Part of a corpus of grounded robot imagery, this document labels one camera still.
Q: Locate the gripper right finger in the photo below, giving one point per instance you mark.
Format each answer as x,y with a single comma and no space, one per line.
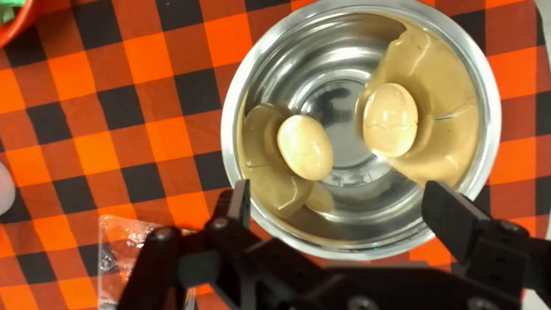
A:
456,219

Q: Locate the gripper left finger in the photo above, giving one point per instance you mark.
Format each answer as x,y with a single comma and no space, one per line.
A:
228,254

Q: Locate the beige egg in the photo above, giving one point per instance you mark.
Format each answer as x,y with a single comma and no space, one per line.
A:
305,148
391,120

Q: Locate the silver metal bowl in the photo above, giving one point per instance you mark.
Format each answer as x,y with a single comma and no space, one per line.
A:
327,64

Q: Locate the orange bowl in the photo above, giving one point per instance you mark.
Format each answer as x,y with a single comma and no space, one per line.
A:
21,23

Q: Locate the clear plastic bag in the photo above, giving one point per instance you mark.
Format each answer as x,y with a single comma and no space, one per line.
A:
120,241

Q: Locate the orange black checkered tablecloth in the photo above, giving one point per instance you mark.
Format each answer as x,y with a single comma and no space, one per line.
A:
129,107

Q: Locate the white round object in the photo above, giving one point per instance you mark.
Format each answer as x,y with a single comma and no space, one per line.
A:
6,189

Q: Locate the green item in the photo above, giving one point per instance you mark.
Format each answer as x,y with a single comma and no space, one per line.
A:
7,9

